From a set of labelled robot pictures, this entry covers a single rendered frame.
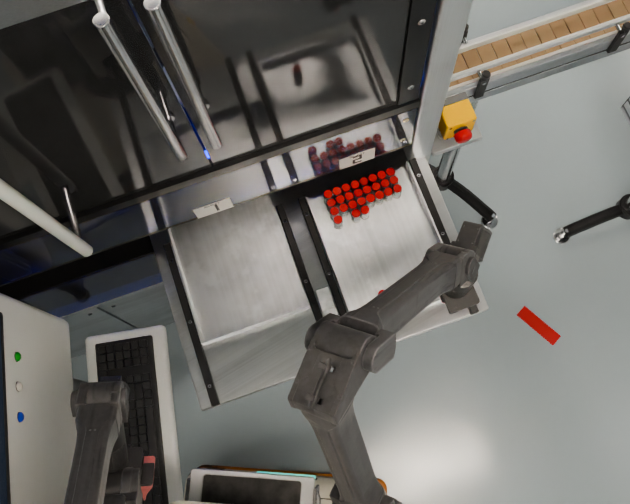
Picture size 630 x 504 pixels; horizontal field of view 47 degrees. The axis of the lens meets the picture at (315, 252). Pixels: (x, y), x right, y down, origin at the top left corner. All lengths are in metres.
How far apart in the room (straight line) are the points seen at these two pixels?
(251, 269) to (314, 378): 0.77
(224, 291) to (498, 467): 1.25
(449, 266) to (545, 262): 1.48
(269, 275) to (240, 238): 0.12
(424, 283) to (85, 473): 0.58
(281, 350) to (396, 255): 0.35
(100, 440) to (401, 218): 0.91
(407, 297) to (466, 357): 1.48
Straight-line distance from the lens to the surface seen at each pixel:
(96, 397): 1.23
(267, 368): 1.67
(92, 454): 1.14
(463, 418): 2.56
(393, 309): 1.06
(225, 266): 1.72
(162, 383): 1.79
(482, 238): 1.38
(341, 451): 1.05
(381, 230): 1.72
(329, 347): 0.98
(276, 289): 1.69
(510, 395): 2.59
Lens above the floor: 2.53
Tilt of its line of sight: 75 degrees down
